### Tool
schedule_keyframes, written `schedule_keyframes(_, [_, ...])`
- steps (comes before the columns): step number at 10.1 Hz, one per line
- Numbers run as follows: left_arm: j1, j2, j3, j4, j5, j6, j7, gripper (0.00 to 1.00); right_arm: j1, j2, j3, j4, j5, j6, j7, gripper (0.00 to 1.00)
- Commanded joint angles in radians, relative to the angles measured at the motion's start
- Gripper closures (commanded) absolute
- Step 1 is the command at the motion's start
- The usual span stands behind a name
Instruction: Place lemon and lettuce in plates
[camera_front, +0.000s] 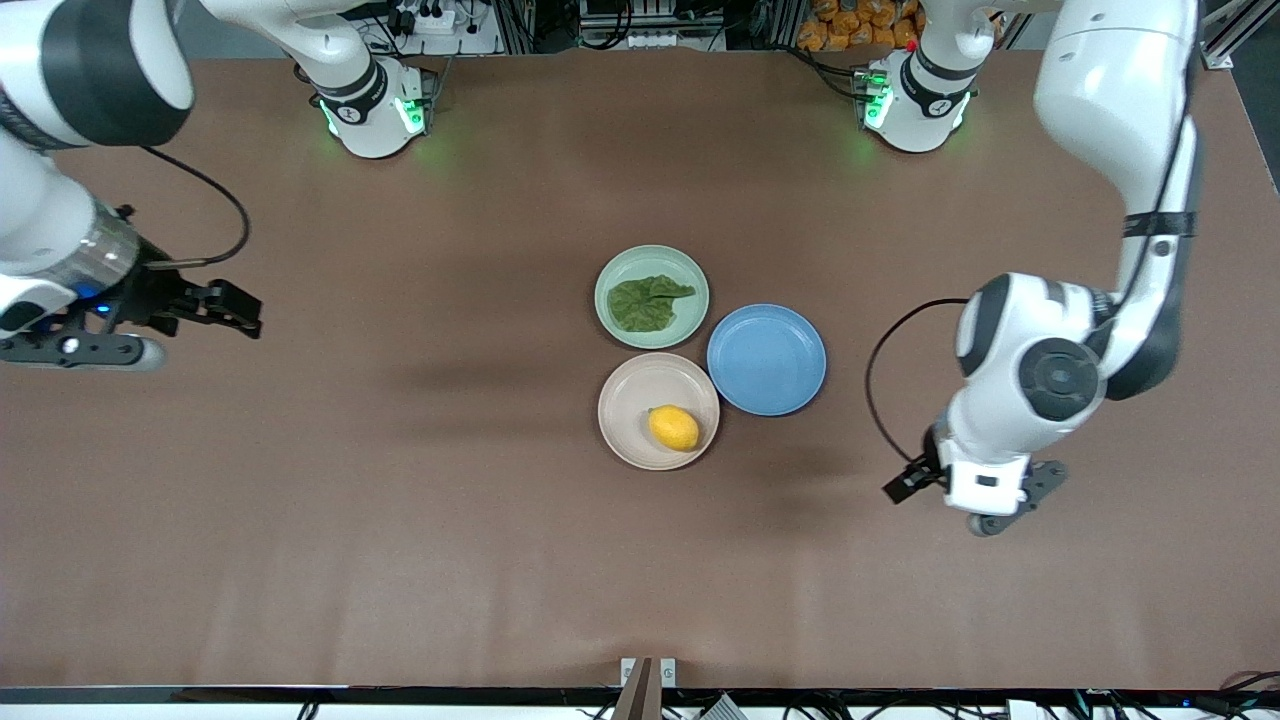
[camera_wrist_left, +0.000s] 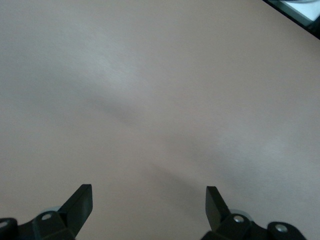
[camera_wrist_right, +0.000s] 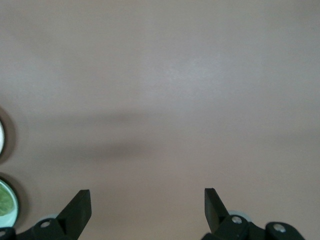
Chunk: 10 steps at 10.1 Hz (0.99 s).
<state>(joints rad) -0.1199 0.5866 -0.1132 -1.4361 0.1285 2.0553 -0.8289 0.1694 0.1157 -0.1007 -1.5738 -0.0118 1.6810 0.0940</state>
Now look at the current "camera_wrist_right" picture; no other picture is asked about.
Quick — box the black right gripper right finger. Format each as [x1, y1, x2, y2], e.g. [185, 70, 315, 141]
[203, 187, 305, 240]

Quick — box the light green plate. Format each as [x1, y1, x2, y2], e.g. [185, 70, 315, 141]
[0, 177, 20, 227]

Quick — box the green lettuce leaf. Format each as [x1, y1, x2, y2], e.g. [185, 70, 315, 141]
[0, 183, 15, 218]

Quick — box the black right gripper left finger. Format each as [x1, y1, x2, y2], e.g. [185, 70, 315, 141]
[0, 189, 92, 240]

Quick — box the beige pink plate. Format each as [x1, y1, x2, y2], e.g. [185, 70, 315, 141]
[0, 117, 7, 156]

